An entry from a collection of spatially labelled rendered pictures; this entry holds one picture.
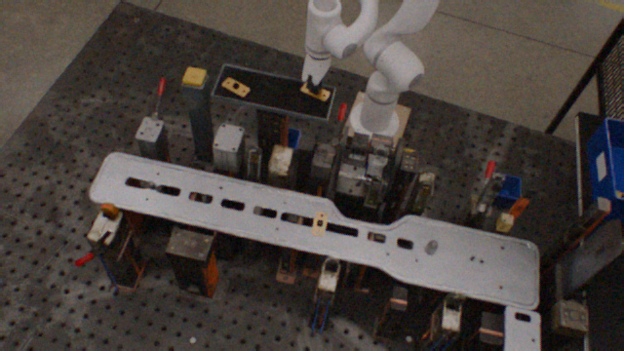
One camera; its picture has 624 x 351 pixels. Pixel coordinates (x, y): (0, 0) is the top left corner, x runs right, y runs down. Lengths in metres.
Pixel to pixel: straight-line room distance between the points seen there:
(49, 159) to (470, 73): 2.42
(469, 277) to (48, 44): 2.82
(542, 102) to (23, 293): 2.87
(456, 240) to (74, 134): 1.47
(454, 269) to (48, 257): 1.33
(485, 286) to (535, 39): 2.51
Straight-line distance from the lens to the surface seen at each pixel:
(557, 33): 4.17
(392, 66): 1.94
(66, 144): 2.40
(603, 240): 1.71
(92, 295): 2.08
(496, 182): 1.73
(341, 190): 1.88
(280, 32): 3.69
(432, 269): 1.77
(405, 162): 1.79
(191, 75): 1.90
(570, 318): 1.80
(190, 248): 1.72
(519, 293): 1.83
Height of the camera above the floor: 2.57
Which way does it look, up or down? 57 degrees down
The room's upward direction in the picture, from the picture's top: 7 degrees clockwise
